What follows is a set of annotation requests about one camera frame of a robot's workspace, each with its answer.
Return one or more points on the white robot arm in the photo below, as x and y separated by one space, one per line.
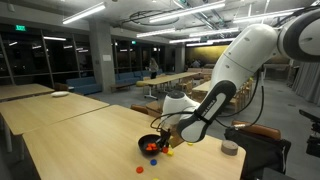
298 39

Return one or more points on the black camera tripod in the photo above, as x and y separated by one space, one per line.
313 142

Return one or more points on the blue sofa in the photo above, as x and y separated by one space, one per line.
84 85

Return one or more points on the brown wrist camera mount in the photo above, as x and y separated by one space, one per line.
175 140

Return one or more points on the grey duct tape roll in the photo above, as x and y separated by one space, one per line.
229 148

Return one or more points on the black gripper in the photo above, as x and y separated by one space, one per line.
164 137

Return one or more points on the open cardboard box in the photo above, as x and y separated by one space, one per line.
154 109

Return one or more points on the yellow block left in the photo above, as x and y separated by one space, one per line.
170 153

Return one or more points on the white plate far table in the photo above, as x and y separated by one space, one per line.
59 93

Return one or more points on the black bag on chair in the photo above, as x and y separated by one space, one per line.
261 152

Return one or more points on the brown leather chair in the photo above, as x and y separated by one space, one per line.
258 129

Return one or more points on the person in background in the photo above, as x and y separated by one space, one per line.
153 68

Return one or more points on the black bowl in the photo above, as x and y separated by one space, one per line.
145 141

